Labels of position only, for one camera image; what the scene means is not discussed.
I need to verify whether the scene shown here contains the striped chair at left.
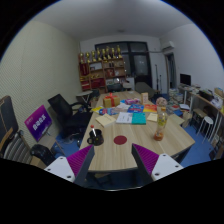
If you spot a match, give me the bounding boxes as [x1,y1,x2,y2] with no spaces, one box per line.
[0,95,57,170]

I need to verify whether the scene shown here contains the computer monitor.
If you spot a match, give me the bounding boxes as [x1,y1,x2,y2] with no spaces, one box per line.
[180,74,191,86]

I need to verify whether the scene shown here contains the yellow paper pad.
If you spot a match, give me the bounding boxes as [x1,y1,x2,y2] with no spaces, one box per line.
[147,113,158,122]

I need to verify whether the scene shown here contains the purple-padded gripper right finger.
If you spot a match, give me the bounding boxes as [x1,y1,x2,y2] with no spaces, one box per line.
[132,144,182,185]

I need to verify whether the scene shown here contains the red round coaster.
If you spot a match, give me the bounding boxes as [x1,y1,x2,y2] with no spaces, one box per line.
[114,135,127,145]

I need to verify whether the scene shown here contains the teal book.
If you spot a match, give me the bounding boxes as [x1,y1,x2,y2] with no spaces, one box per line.
[132,113,146,125]

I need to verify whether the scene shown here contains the side desk with clutter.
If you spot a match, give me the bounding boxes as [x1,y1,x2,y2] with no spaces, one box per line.
[177,83,224,161]

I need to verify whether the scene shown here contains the black mug with straw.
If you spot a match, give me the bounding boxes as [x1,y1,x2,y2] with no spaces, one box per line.
[87,126,104,146]

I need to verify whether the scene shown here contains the clear bottle orange liquid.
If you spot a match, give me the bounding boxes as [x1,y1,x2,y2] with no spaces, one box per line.
[154,107,168,141]

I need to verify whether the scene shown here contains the black office chair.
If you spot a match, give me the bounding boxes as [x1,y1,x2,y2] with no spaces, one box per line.
[48,94,92,137]

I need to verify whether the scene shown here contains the white booklet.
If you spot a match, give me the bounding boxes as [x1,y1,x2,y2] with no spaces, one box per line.
[116,112,133,124]

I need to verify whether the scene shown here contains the white stool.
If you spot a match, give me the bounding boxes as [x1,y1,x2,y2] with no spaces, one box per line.
[197,116,214,133]

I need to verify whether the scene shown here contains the blue book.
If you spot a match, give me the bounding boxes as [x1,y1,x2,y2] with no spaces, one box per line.
[127,104,144,113]

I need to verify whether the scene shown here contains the purple sign board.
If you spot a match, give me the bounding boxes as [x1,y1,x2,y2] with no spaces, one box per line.
[24,105,52,141]

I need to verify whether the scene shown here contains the orange gift box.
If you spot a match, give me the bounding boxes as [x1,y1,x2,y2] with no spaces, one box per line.
[103,93,120,108]

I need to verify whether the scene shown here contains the tan notebook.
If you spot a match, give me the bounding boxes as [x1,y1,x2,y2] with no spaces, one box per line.
[96,114,116,127]

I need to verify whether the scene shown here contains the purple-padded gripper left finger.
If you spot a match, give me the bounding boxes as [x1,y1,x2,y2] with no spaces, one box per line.
[45,145,95,186]

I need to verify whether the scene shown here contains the orange book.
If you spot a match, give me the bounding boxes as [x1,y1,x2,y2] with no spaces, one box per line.
[143,104,157,113]

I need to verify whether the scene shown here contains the wall air conditioner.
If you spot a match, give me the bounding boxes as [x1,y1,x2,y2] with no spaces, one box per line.
[161,41,175,53]

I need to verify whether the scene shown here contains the wooden trophy shelf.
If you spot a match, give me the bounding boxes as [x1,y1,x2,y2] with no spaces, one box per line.
[78,45,126,92]

